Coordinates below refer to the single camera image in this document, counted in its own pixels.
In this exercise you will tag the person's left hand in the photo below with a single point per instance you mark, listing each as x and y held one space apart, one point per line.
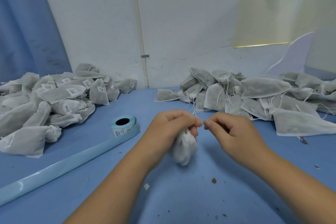
162 137

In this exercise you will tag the person's right hand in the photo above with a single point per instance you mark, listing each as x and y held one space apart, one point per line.
236 137

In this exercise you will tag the white drawstring pouch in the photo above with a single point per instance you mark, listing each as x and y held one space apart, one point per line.
185 147

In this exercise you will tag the blue label roll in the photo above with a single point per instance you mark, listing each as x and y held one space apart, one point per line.
123 125

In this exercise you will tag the pile of unlabelled herb bags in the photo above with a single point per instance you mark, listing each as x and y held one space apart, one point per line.
252 98

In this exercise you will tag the pile of labelled herb bags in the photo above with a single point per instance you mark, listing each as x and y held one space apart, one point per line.
50 108

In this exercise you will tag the person's left forearm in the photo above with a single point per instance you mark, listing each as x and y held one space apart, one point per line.
105 197

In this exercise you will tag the person's right forearm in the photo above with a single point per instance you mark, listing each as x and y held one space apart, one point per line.
299 192

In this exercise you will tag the small white paper scrap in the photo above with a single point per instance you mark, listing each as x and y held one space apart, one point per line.
146 186

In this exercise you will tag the white curved board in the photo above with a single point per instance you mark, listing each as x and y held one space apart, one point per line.
291 56

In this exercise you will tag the large beige panel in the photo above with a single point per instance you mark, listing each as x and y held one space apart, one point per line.
323 21

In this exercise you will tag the blue curtain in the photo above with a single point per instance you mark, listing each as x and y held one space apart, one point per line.
26 24

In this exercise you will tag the white wall pipe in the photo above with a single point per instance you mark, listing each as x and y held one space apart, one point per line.
139 21

